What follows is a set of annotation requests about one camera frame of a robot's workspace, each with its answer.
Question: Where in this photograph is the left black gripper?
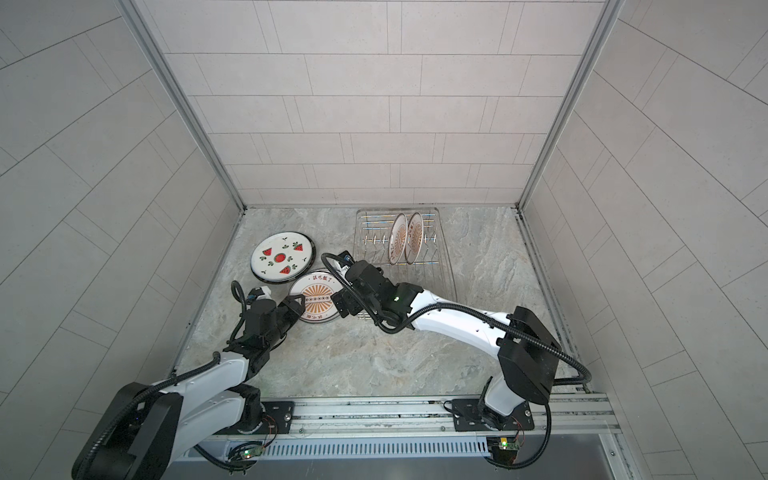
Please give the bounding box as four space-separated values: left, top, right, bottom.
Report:
263 292 308 351

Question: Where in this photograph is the white red patterned plate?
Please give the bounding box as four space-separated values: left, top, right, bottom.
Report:
289 270 342 324

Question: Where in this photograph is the white plate fruit pattern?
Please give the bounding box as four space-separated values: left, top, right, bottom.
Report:
250 231 316 284

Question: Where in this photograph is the sunburst pattern plate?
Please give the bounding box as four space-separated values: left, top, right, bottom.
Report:
405 212 424 264

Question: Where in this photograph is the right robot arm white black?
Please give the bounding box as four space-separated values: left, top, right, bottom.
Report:
321 252 592 430

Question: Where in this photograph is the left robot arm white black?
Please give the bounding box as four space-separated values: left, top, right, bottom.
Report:
71 288 306 479

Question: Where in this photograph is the left circuit board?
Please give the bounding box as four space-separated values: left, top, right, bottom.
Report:
228 441 264 466

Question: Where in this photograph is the circuit board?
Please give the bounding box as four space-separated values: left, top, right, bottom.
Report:
228 441 264 466
486 437 520 467

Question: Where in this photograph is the right circuit board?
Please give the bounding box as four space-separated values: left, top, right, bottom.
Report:
486 437 520 467

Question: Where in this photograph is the left aluminium corner profile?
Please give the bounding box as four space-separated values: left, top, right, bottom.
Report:
116 0 247 214

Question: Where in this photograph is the aluminium corner profile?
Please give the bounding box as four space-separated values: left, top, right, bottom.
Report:
116 0 247 214
516 0 624 211

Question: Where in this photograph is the right aluminium corner profile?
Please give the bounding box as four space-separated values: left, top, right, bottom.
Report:
516 0 624 211

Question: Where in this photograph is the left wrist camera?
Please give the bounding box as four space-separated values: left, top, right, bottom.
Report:
245 286 271 304

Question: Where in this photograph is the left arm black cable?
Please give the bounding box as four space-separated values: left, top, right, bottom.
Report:
70 279 259 480

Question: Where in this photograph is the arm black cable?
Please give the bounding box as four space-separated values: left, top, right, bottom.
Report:
320 251 593 471
70 279 259 480

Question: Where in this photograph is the metal wire dish rack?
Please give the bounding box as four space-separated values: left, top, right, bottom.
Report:
352 206 458 301

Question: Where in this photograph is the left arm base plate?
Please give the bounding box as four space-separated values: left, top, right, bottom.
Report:
216 401 295 435

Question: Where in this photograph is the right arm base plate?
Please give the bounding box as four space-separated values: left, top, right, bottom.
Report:
443 397 535 433

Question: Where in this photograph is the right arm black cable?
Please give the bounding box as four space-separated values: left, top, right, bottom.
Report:
320 251 593 471

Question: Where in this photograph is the aluminium mounting rail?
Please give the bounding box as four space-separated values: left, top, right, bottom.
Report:
117 392 622 444

